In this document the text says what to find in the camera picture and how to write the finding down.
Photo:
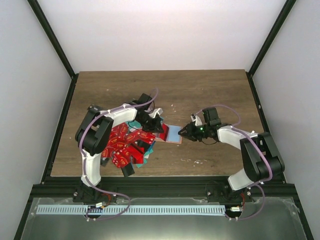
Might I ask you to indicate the red card left pile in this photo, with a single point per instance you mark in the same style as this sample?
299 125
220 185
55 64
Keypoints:
127 143

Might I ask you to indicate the teal card front pile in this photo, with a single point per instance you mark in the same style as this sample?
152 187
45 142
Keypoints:
142 160

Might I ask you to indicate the black aluminium frame rail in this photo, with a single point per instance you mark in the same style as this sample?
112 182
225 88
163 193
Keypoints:
213 188

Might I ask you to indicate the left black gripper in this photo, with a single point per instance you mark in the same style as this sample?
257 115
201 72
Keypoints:
153 128

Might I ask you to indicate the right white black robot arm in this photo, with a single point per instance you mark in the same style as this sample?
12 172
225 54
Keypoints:
261 158

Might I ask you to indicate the light blue slotted cable duct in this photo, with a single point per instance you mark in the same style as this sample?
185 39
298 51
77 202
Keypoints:
145 210

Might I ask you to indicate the red VIP card front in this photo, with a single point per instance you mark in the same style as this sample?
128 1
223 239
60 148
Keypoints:
119 160

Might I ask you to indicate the pink leather card holder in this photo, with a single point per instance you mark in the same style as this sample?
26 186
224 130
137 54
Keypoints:
172 137

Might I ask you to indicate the black card at front edge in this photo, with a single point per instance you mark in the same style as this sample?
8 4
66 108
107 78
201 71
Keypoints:
127 170

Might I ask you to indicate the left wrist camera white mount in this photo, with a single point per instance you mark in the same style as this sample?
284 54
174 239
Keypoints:
157 112

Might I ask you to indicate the black VIP card far left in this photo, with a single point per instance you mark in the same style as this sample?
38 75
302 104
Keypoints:
94 108

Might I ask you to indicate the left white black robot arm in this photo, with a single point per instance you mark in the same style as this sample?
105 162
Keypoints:
93 134

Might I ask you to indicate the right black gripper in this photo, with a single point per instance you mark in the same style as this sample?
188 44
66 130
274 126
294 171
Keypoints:
189 134

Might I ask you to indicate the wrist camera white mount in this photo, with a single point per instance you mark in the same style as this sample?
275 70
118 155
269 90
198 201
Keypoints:
196 120
157 112

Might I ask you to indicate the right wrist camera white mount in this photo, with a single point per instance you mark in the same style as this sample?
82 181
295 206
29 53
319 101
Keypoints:
196 120

